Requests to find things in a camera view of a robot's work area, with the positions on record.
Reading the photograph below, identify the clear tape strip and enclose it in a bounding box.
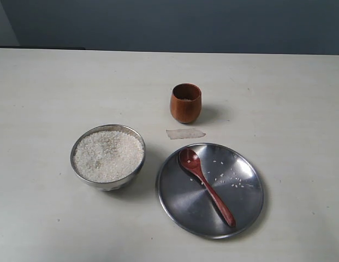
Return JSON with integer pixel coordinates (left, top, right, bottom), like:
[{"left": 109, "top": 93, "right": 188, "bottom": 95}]
[{"left": 166, "top": 128, "right": 206, "bottom": 140}]

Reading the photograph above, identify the round steel plate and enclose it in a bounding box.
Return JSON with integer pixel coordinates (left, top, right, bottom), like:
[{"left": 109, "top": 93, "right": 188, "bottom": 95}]
[{"left": 156, "top": 143, "right": 264, "bottom": 239}]

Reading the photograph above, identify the brown wooden cup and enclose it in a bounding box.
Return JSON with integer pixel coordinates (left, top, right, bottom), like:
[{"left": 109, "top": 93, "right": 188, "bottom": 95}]
[{"left": 170, "top": 83, "right": 201, "bottom": 124}]

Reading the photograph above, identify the steel bowl of rice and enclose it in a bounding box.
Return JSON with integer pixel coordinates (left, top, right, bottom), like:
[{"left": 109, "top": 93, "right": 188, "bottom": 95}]
[{"left": 70, "top": 124, "right": 146, "bottom": 191}]

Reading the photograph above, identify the red-brown wooden spoon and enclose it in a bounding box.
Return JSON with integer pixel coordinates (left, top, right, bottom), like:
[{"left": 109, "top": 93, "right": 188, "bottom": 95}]
[{"left": 179, "top": 148, "right": 236, "bottom": 227}]

